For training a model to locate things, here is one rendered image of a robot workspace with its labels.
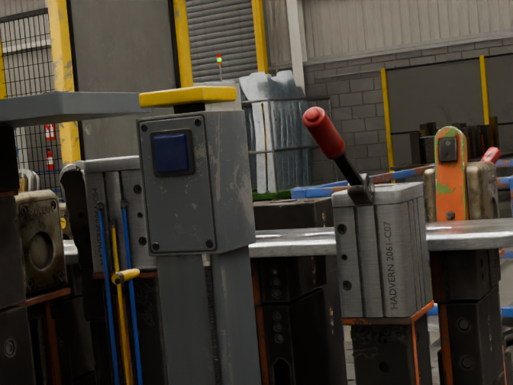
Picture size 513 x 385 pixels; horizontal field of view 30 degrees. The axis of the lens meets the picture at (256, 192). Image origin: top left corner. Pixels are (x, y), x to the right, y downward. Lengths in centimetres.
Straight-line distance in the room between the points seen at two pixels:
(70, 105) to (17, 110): 4
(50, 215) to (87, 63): 331
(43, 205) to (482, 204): 52
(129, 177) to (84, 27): 348
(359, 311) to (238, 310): 14
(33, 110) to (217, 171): 16
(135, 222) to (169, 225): 20
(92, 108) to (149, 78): 394
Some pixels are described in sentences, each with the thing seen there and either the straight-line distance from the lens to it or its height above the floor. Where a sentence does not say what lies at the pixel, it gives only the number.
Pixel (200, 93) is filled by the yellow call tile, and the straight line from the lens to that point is 75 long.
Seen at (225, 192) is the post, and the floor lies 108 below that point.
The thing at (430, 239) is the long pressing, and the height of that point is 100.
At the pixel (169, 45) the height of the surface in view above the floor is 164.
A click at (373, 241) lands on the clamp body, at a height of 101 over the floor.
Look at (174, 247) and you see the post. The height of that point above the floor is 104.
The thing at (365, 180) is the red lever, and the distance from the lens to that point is 85.
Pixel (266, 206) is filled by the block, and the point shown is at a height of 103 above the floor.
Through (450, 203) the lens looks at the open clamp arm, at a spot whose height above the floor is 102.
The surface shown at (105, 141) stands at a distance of 445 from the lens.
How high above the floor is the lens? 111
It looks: 3 degrees down
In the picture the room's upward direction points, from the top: 5 degrees counter-clockwise
